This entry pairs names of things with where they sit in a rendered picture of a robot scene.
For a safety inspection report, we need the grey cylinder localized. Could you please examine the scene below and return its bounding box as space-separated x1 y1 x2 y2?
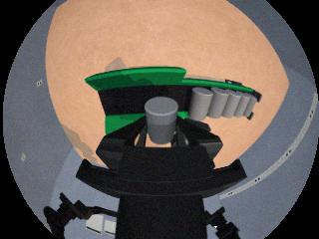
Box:
233 91 250 118
243 93 257 118
187 88 213 121
221 90 241 119
145 97 178 145
207 88 229 119

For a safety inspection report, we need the black rectangular bar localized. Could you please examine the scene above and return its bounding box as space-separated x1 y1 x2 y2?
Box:
250 90 258 97

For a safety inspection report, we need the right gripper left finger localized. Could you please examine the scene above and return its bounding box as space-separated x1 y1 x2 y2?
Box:
100 116 148 146

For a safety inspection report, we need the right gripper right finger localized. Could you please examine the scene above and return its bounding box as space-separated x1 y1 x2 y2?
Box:
175 116 223 160

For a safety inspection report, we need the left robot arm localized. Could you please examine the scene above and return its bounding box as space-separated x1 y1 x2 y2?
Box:
43 196 83 239

